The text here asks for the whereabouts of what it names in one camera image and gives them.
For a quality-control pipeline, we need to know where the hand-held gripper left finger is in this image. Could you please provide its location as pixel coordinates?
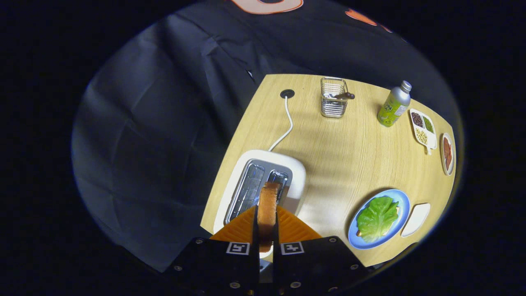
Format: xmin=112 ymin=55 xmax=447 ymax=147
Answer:
xmin=164 ymin=206 xmax=260 ymax=296

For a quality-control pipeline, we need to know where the browned toast slice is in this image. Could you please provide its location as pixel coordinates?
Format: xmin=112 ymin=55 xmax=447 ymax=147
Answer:
xmin=257 ymin=182 xmax=282 ymax=253

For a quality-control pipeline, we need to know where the clear wire utensil holder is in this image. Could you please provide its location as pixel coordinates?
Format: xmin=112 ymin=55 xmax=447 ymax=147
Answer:
xmin=320 ymin=77 xmax=349 ymax=119

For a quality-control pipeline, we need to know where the white oval plate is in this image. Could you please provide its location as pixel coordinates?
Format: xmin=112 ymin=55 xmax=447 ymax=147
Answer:
xmin=441 ymin=132 xmax=456 ymax=176

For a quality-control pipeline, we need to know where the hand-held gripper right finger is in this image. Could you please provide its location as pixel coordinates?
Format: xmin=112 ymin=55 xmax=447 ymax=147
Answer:
xmin=272 ymin=206 xmax=368 ymax=296

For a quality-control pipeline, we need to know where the green label metal bottle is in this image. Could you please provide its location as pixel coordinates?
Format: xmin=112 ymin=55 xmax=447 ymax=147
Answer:
xmin=377 ymin=80 xmax=412 ymax=128

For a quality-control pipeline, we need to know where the blue round plate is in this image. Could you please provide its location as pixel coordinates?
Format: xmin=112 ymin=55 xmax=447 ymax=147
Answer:
xmin=348 ymin=189 xmax=411 ymax=250

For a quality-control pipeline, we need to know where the white toaster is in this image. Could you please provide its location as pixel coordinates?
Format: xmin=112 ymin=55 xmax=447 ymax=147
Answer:
xmin=213 ymin=149 xmax=307 ymax=259

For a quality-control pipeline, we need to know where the white divided bean dish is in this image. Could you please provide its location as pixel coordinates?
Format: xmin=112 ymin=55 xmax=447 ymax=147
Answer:
xmin=409 ymin=108 xmax=437 ymax=155

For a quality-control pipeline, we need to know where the green lettuce leaf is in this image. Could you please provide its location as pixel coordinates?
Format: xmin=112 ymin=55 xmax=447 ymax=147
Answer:
xmin=356 ymin=196 xmax=400 ymax=244

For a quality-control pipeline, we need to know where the white square plate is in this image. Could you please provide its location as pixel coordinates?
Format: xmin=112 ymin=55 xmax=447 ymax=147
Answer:
xmin=401 ymin=203 xmax=431 ymax=238

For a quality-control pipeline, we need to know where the white toaster cable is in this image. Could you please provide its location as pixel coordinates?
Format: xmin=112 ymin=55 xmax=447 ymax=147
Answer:
xmin=268 ymin=95 xmax=294 ymax=152

